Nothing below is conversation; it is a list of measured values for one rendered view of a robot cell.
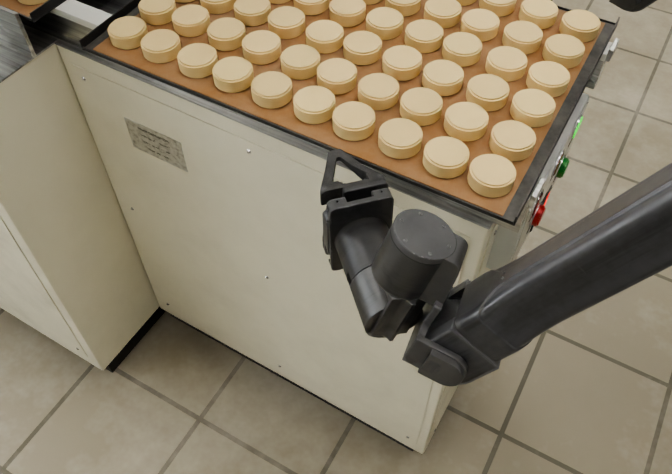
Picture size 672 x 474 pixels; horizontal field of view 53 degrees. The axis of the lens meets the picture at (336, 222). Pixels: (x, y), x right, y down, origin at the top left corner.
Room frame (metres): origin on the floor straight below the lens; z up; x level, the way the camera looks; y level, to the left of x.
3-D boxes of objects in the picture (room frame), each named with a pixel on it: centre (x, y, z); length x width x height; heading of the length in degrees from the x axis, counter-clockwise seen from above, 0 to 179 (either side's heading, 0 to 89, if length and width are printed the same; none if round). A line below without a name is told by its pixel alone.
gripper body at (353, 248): (0.40, -0.03, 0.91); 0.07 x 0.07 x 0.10; 16
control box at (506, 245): (0.61, -0.28, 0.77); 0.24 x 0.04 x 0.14; 150
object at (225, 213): (0.80, 0.04, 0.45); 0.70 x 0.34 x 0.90; 60
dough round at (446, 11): (0.79, -0.15, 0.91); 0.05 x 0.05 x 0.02
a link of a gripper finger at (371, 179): (0.46, -0.01, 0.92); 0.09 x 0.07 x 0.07; 16
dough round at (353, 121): (0.58, -0.02, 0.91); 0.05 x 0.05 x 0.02
